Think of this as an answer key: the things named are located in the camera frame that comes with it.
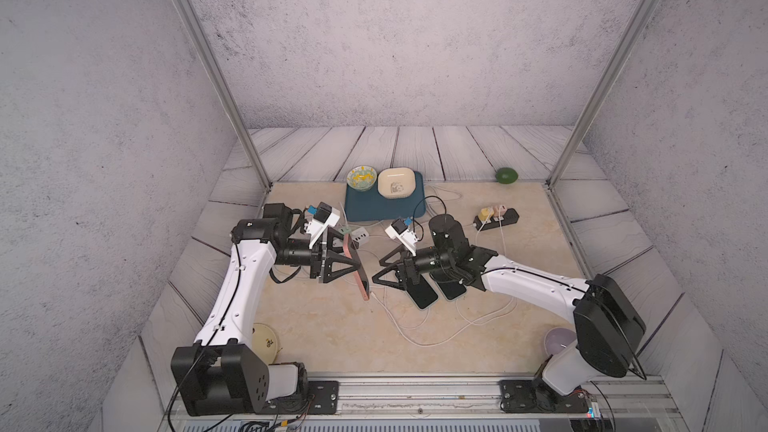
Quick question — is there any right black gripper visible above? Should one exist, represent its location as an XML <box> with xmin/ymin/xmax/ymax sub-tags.
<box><xmin>372</xmin><ymin>244</ymin><xmax>455</xmax><ymax>292</ymax></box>

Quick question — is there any pink case phone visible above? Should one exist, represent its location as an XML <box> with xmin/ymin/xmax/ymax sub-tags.
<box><xmin>343</xmin><ymin>235</ymin><xmax>370</xmax><ymax>301</ymax></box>

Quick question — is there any black phone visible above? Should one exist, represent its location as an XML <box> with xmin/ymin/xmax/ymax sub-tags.
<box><xmin>405</xmin><ymin>277</ymin><xmax>438</xmax><ymax>310</ymax></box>

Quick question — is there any light green case phone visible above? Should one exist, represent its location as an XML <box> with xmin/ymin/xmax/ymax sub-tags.
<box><xmin>432</xmin><ymin>277</ymin><xmax>467</xmax><ymax>301</ymax></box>

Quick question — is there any white charging cable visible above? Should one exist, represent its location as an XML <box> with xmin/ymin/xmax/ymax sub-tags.
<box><xmin>455</xmin><ymin>224</ymin><xmax>518</xmax><ymax>328</ymax></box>

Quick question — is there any pink phone charging cable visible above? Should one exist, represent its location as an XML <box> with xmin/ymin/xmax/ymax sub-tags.
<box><xmin>369</xmin><ymin>291</ymin><xmax>481</xmax><ymax>349</ymax></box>

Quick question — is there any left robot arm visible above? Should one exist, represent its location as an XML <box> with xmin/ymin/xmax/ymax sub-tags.
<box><xmin>170</xmin><ymin>202</ymin><xmax>369</xmax><ymax>417</ymax></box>

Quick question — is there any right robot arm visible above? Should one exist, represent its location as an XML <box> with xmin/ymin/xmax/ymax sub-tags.
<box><xmin>373</xmin><ymin>214</ymin><xmax>647</xmax><ymax>396</ymax></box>

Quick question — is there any white power strip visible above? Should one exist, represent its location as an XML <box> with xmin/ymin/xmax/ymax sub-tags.
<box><xmin>349</xmin><ymin>227</ymin><xmax>370</xmax><ymax>248</ymax></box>

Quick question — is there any blue tray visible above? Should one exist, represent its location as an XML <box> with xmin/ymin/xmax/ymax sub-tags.
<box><xmin>344</xmin><ymin>172</ymin><xmax>426</xmax><ymax>222</ymax></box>

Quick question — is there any cream square dish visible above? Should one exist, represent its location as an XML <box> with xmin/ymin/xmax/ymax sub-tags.
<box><xmin>377</xmin><ymin>167</ymin><xmax>416</xmax><ymax>200</ymax></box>

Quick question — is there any patterned small bowl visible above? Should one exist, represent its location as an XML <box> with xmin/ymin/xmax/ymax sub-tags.
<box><xmin>346</xmin><ymin>165</ymin><xmax>378</xmax><ymax>192</ymax></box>

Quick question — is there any pink charger plug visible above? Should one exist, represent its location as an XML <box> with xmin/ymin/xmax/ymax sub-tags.
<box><xmin>493</xmin><ymin>205</ymin><xmax>508</xmax><ymax>221</ymax></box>

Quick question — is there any yellow round plate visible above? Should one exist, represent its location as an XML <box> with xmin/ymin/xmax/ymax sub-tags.
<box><xmin>252</xmin><ymin>323</ymin><xmax>280</xmax><ymax>365</ymax></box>

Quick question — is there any black power strip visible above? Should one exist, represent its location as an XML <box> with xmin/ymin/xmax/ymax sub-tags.
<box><xmin>473</xmin><ymin>207</ymin><xmax>519</xmax><ymax>231</ymax></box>

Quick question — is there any green avocado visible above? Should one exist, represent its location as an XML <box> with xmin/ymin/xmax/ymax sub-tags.
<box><xmin>495</xmin><ymin>167</ymin><xmax>519</xmax><ymax>185</ymax></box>

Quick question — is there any purple bowl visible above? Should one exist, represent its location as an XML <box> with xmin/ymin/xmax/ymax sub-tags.
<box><xmin>543</xmin><ymin>327</ymin><xmax>577</xmax><ymax>356</ymax></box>

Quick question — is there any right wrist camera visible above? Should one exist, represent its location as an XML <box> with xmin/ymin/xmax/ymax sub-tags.
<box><xmin>385</xmin><ymin>218</ymin><xmax>419</xmax><ymax>256</ymax></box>

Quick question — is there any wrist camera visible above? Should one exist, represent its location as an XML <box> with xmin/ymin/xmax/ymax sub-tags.
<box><xmin>304</xmin><ymin>202</ymin><xmax>341</xmax><ymax>249</ymax></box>
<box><xmin>385</xmin><ymin>218</ymin><xmax>419</xmax><ymax>256</ymax></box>

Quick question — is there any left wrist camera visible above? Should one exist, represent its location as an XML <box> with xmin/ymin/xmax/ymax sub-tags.
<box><xmin>304</xmin><ymin>202</ymin><xmax>341</xmax><ymax>249</ymax></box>

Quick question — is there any grey power strip cord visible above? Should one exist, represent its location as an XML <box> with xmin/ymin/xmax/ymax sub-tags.
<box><xmin>365</xmin><ymin>184</ymin><xmax>481</xmax><ymax>241</ymax></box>

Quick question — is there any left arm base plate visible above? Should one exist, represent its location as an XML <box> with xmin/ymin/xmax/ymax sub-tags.
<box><xmin>260</xmin><ymin>380</ymin><xmax>340</xmax><ymax>416</ymax></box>

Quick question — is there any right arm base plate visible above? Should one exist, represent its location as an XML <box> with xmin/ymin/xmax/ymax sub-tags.
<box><xmin>498</xmin><ymin>380</ymin><xmax>591</xmax><ymax>414</ymax></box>

